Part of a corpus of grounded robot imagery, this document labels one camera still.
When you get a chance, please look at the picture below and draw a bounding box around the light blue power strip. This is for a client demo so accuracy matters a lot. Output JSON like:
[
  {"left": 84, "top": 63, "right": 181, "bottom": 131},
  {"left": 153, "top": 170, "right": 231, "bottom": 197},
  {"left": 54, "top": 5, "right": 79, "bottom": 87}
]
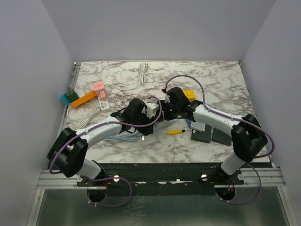
[{"left": 153, "top": 120, "right": 174, "bottom": 132}]

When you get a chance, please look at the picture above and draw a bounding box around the yellow handled screwdriver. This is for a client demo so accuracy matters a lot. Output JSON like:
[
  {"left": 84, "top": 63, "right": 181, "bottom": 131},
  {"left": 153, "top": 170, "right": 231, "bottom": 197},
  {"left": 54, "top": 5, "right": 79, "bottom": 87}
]
[{"left": 166, "top": 129, "right": 185, "bottom": 135}]

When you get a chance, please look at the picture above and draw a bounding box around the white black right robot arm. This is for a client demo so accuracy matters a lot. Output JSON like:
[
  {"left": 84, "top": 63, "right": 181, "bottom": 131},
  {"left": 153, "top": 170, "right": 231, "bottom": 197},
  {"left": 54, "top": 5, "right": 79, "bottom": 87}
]
[{"left": 163, "top": 87, "right": 268, "bottom": 184}]

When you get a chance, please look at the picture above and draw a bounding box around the white coiled cable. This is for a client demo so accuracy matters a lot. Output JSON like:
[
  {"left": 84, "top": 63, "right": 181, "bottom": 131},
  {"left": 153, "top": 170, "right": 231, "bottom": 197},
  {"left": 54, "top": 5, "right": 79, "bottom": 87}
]
[{"left": 104, "top": 62, "right": 150, "bottom": 91}]

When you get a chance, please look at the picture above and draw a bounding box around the black block under box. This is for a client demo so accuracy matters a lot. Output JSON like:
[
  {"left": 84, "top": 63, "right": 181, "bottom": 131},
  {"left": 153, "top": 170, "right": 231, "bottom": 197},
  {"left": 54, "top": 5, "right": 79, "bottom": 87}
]
[{"left": 191, "top": 125, "right": 212, "bottom": 143}]

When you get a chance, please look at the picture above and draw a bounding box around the black flat block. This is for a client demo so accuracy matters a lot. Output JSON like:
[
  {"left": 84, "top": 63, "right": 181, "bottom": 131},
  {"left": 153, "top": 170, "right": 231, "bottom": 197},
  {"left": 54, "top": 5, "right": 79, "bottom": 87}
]
[{"left": 211, "top": 128, "right": 232, "bottom": 146}]

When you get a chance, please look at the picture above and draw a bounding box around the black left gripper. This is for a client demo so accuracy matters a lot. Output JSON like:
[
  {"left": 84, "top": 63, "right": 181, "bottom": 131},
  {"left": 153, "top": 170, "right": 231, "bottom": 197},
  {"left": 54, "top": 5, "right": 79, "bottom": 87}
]
[{"left": 132, "top": 109, "right": 156, "bottom": 136}]

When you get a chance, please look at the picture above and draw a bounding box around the white cable bundle left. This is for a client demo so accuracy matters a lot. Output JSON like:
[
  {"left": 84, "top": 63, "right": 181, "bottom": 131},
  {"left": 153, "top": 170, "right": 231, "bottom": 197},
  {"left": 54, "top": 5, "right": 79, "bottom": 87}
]
[{"left": 66, "top": 103, "right": 101, "bottom": 126}]

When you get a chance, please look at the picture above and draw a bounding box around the blue red screwdriver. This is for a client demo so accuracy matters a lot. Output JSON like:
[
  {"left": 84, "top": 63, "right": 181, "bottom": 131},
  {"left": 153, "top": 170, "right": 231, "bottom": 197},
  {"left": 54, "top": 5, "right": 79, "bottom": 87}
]
[{"left": 185, "top": 119, "right": 191, "bottom": 128}]

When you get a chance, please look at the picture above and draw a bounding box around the white green usb charger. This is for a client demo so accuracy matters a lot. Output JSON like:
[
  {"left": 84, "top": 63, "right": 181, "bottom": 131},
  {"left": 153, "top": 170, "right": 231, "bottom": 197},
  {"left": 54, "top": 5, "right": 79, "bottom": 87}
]
[{"left": 98, "top": 97, "right": 110, "bottom": 113}]

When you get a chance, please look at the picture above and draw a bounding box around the light blue coiled cable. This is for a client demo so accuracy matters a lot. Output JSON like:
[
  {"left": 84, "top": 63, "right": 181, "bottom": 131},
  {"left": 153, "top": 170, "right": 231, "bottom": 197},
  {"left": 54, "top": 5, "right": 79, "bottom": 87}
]
[{"left": 105, "top": 133, "right": 144, "bottom": 142}]

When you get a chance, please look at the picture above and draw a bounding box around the orange power strip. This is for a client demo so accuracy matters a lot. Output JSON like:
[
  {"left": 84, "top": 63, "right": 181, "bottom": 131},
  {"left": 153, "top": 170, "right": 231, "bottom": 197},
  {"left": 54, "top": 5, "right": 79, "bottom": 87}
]
[{"left": 71, "top": 91, "right": 97, "bottom": 108}]

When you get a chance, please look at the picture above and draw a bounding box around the teal blue plug block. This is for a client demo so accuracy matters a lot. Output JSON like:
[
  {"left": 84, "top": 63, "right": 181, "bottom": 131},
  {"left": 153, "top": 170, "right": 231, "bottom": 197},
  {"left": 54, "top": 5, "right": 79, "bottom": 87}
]
[{"left": 61, "top": 89, "right": 79, "bottom": 105}]

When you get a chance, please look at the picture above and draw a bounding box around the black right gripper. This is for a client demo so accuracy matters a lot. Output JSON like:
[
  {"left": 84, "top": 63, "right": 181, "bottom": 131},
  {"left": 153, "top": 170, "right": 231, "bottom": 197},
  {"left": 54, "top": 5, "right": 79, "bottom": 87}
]
[{"left": 155, "top": 100, "right": 180, "bottom": 122}]

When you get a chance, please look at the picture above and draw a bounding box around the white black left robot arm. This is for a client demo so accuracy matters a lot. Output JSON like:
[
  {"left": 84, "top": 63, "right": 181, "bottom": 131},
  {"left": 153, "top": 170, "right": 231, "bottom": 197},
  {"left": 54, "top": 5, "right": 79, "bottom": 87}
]
[{"left": 48, "top": 98, "right": 162, "bottom": 186}]

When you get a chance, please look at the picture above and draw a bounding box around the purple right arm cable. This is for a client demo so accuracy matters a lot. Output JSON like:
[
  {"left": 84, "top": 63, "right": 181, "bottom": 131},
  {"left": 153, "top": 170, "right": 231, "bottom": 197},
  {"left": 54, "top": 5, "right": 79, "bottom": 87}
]
[{"left": 162, "top": 74, "right": 276, "bottom": 205}]

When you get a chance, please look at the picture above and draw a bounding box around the white tiger cube socket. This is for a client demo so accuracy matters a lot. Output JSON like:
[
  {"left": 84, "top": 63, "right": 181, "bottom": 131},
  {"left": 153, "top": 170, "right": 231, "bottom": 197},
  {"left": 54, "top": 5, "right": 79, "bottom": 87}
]
[{"left": 146, "top": 102, "right": 159, "bottom": 117}]

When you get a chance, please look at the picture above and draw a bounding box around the yellow cube socket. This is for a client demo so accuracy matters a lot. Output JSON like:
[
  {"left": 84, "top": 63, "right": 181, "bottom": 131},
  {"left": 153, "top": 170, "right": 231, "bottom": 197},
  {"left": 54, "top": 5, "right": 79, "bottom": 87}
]
[{"left": 183, "top": 90, "right": 195, "bottom": 101}]

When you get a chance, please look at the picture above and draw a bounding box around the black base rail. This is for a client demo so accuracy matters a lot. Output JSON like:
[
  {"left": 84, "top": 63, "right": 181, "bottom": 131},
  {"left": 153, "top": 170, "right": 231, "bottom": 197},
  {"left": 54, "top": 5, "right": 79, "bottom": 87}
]
[{"left": 48, "top": 161, "right": 271, "bottom": 196}]

